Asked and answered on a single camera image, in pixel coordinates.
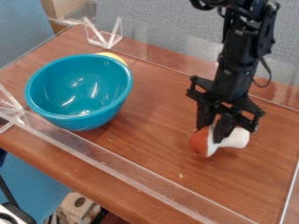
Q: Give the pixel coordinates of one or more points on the front clear acrylic barrier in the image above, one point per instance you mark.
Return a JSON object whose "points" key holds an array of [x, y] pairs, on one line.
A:
{"points": [[156, 186]]}

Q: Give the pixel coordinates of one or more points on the white block under table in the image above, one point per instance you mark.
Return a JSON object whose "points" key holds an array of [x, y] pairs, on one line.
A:
{"points": [[77, 209]]}

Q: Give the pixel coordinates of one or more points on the clear acrylic barrier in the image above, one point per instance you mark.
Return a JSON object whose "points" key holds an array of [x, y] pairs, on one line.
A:
{"points": [[281, 94], [156, 186]]}

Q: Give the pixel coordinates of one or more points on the clear acrylic corner bracket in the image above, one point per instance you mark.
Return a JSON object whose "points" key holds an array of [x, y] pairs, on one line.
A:
{"points": [[99, 37]]}

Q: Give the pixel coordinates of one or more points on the back clear acrylic barrier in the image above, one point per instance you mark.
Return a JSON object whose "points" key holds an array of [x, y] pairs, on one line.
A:
{"points": [[281, 94]]}

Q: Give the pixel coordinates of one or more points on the yellow object behind bowl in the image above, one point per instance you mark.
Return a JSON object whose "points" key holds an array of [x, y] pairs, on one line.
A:
{"points": [[113, 56]]}

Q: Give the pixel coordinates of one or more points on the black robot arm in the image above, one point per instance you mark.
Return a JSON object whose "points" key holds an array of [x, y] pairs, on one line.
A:
{"points": [[248, 38]]}

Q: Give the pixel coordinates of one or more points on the blue bowl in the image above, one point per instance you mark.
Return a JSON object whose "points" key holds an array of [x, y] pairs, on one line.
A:
{"points": [[78, 91]]}

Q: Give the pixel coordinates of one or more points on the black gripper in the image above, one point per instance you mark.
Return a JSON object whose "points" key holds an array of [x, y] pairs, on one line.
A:
{"points": [[236, 113]]}

